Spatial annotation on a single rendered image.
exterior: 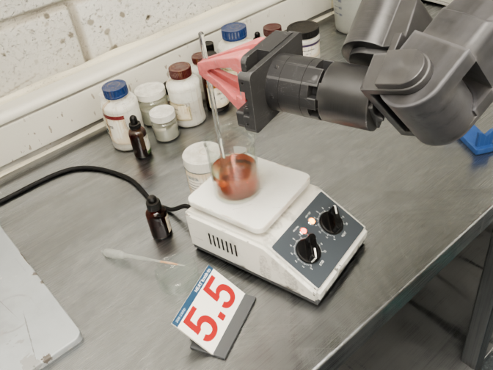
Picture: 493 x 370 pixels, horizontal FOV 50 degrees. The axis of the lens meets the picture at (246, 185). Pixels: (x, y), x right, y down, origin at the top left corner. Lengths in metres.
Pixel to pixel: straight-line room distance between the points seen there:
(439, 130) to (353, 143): 0.45
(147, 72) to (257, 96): 0.58
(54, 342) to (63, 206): 0.27
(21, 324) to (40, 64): 0.48
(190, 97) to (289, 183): 0.34
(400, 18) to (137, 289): 0.45
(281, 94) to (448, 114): 0.15
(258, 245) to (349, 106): 0.23
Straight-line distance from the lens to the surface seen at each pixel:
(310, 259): 0.63
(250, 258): 0.66
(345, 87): 0.48
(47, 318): 0.71
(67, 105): 1.00
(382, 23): 0.51
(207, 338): 0.62
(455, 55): 0.44
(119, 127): 0.93
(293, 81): 0.50
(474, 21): 0.45
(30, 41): 1.00
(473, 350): 1.38
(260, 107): 0.52
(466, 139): 0.90
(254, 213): 0.64
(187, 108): 0.96
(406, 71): 0.43
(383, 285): 0.67
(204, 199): 0.67
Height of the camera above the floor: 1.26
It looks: 39 degrees down
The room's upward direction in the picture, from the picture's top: 8 degrees counter-clockwise
